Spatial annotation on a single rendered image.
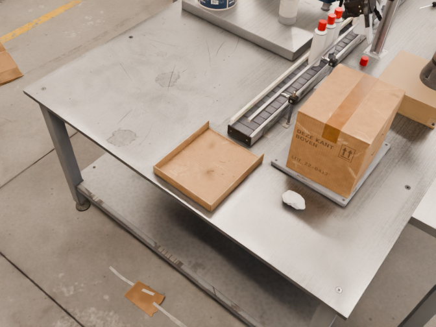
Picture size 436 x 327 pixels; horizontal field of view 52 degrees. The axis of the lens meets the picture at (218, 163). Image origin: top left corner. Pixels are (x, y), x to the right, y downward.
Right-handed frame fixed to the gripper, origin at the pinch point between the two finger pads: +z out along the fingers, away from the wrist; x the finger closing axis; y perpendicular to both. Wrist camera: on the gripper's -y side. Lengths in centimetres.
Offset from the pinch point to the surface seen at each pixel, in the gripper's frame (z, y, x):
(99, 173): 37, 142, 36
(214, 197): 19, 43, 62
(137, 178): 46, 126, 30
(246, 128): 14, 44, 31
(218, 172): 17, 47, 51
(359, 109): 10.1, 0.5, 29.0
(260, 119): 16, 41, 24
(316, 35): 6.1, 29.3, -17.2
